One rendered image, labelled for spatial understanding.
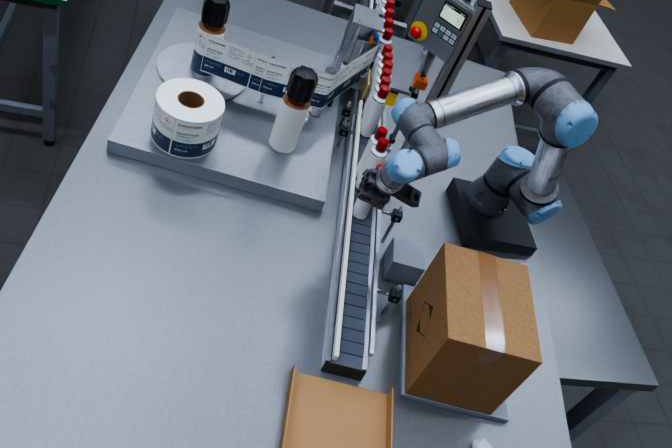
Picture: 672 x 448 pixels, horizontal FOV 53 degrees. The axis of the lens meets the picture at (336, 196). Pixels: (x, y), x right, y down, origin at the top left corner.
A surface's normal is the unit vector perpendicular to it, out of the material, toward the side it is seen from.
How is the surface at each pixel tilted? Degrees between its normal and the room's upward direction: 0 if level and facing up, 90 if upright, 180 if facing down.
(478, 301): 0
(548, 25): 90
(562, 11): 90
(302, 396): 0
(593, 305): 0
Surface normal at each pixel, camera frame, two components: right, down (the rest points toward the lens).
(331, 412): 0.30, -0.67
